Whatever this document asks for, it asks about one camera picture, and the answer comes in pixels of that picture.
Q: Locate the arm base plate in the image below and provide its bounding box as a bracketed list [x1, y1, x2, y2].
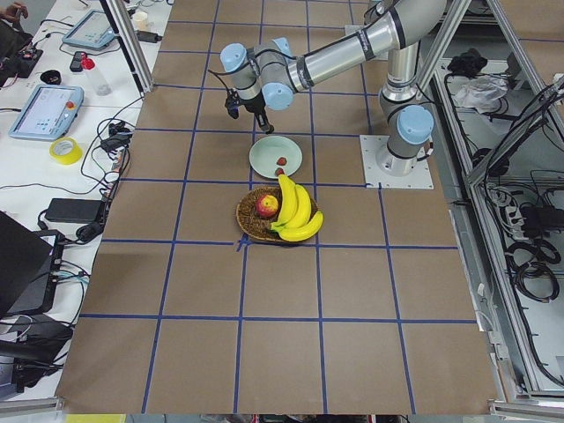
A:
[360, 135, 434, 189]

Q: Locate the light green plate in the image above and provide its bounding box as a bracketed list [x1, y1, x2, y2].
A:
[249, 135, 302, 179]

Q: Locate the black laptop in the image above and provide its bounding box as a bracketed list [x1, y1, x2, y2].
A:
[1, 212, 63, 317]

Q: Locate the clear plastic bottle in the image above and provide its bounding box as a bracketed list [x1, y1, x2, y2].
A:
[80, 54, 112, 96]

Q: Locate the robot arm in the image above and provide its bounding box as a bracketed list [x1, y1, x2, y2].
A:
[220, 0, 447, 176]

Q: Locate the far teach pendant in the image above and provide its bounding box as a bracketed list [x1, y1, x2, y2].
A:
[62, 10, 115, 50]

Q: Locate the yellow tape roll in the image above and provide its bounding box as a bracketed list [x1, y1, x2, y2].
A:
[49, 137, 83, 166]

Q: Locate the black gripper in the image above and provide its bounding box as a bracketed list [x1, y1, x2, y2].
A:
[240, 94, 274, 134]

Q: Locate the black power brick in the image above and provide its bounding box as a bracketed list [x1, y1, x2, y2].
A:
[45, 198, 103, 223]

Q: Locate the near teach pendant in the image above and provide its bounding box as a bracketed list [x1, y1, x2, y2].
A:
[8, 85, 85, 141]

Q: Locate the yellow banana bunch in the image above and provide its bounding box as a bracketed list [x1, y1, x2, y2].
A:
[271, 174, 324, 242]

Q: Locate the aluminium frame post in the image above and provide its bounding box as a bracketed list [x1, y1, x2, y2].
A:
[100, 0, 154, 95]

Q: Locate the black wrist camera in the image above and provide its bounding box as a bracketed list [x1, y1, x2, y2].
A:
[225, 88, 241, 119]

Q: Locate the teach pendant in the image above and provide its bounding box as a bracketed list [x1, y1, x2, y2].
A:
[8, 85, 85, 141]
[62, 10, 115, 50]

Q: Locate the red apple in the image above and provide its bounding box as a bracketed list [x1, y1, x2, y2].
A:
[256, 194, 279, 219]

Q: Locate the wicker basket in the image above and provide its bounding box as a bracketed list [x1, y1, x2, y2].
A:
[236, 186, 316, 243]

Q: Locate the paper cup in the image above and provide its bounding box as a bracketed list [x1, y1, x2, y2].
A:
[132, 11, 149, 31]

